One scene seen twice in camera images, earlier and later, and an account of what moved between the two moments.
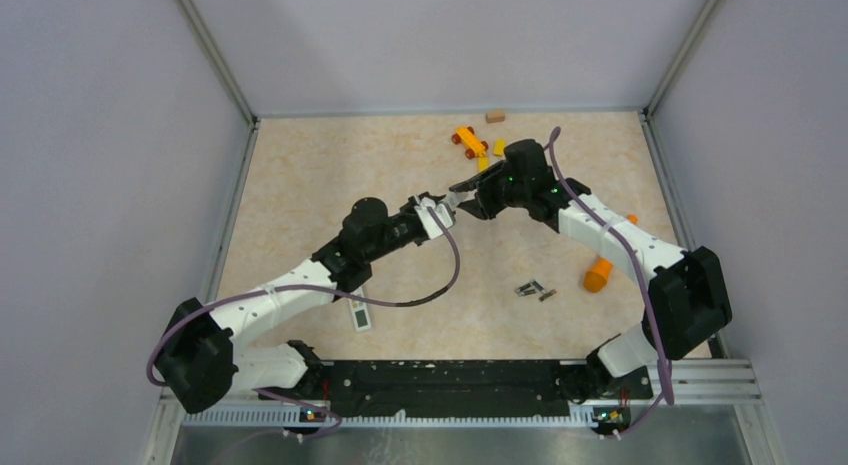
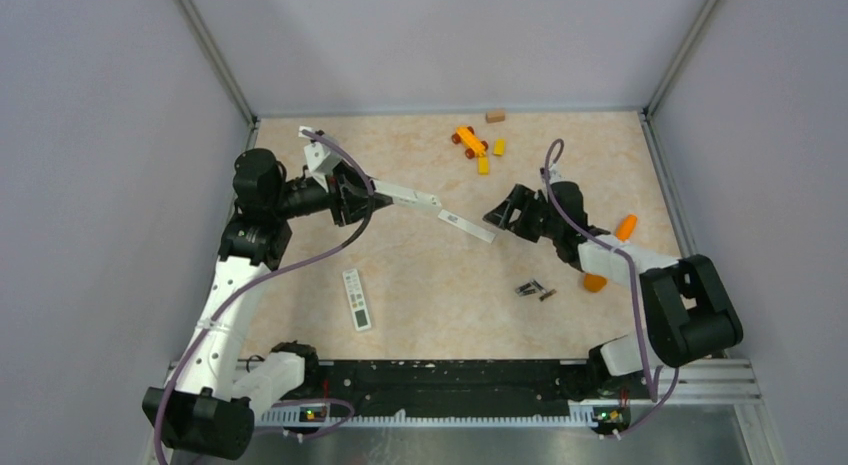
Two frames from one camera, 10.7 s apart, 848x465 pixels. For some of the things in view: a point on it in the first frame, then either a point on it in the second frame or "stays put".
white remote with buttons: [359, 312] stays put
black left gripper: [414, 200] -> [356, 201]
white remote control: [455, 198] -> [407, 197]
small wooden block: [495, 116] stays put
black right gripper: [485, 208] -> [523, 199]
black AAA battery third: [551, 293] stays put
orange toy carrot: [596, 278] stays put
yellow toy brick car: [474, 146] stays put
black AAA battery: [538, 286] stays put
